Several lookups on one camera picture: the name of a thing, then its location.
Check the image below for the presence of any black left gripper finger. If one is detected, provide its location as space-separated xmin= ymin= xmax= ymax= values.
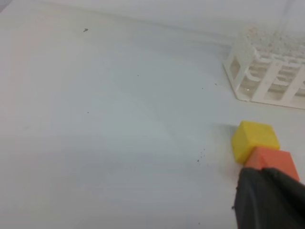
xmin=233 ymin=168 xmax=305 ymax=229

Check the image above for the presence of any white test tube rack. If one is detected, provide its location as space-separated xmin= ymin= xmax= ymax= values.
xmin=223 ymin=27 xmax=305 ymax=109

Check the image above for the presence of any orange foam cube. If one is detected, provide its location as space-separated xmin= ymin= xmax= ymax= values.
xmin=244 ymin=147 xmax=300 ymax=181

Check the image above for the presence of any yellow foam cube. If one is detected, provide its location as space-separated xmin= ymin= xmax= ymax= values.
xmin=232 ymin=121 xmax=280 ymax=164

